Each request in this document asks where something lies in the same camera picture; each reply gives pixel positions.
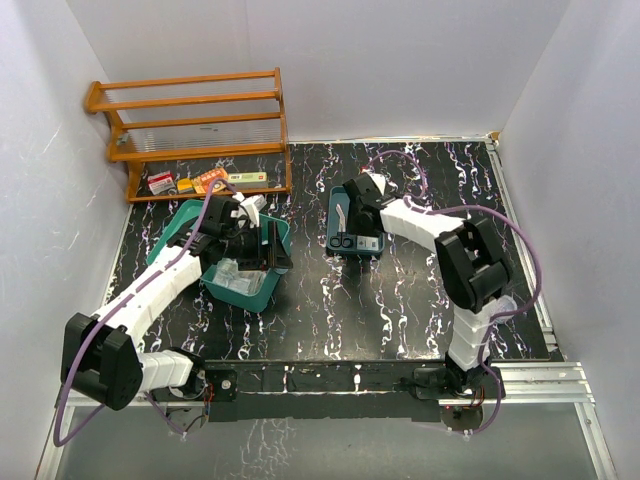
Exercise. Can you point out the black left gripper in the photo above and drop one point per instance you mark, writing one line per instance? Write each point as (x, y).
(276, 253)

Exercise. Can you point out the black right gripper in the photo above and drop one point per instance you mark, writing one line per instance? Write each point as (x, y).
(354, 228)

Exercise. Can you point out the dark blue divided tray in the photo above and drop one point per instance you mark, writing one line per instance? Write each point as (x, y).
(338, 195)

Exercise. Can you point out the white gauze packet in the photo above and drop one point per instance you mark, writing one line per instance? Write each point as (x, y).
(228, 276)

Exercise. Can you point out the blue white card packet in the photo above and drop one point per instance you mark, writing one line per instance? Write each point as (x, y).
(369, 244)

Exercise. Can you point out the teal medicine kit box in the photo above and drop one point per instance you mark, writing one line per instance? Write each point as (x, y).
(255, 303)

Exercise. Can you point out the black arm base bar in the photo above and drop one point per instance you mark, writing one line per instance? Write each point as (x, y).
(336, 389)

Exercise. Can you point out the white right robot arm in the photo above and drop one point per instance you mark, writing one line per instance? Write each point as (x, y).
(472, 264)

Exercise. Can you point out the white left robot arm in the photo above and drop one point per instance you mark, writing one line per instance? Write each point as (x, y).
(100, 357)

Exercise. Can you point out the cream medicine box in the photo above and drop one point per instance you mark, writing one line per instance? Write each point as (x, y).
(248, 180)

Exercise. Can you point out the red white medicine box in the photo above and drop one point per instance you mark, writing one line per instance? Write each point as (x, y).
(161, 183)

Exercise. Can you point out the orange spiral notebook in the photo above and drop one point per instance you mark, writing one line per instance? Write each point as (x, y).
(215, 177)

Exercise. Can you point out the yellow grey small box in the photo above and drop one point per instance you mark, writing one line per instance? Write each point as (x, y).
(185, 186)

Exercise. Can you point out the wooden shelf rack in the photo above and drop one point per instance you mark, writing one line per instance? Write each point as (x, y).
(185, 125)

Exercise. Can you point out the clear plastic measuring cup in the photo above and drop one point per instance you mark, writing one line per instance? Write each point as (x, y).
(504, 309)

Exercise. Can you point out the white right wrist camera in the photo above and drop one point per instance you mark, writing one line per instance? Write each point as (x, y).
(379, 180)

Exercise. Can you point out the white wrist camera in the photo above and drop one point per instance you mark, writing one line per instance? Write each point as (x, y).
(379, 180)
(249, 207)

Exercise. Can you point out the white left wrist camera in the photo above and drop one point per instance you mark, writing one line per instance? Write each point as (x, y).
(249, 207)

